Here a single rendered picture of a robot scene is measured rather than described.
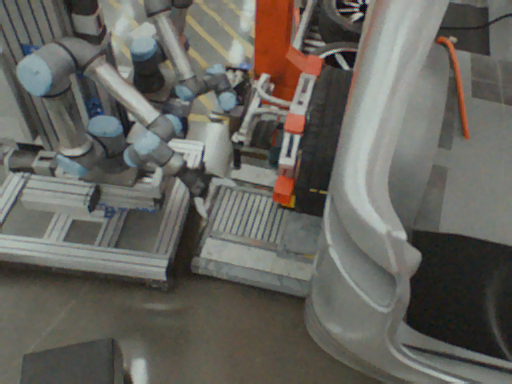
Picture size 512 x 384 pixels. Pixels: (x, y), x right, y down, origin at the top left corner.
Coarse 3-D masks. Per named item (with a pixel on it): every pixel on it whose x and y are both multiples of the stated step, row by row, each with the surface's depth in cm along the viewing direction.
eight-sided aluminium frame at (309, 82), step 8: (304, 80) 223; (312, 80) 222; (304, 88) 247; (312, 88) 222; (296, 96) 215; (312, 96) 250; (296, 104) 212; (304, 104) 213; (296, 112) 210; (304, 112) 210; (288, 136) 211; (296, 136) 211; (288, 144) 214; (296, 144) 211; (296, 152) 212; (280, 160) 212; (288, 160) 212; (280, 168) 214; (288, 168) 213; (296, 168) 255; (288, 176) 217; (296, 176) 252
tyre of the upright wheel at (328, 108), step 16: (320, 80) 215; (336, 80) 215; (320, 96) 209; (336, 96) 209; (320, 112) 206; (336, 112) 207; (320, 128) 205; (336, 128) 205; (304, 144) 206; (320, 144) 205; (336, 144) 204; (304, 160) 207; (320, 160) 206; (304, 176) 209; (320, 176) 209; (304, 192) 214; (320, 192) 212; (304, 208) 226; (320, 208) 221
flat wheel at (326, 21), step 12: (324, 0) 370; (336, 0) 376; (348, 0) 391; (360, 0) 394; (324, 12) 363; (336, 12) 363; (348, 12) 370; (360, 12) 369; (324, 24) 366; (336, 24) 355; (348, 24) 355; (324, 36) 372; (336, 36) 361; (348, 36) 355; (360, 36) 351
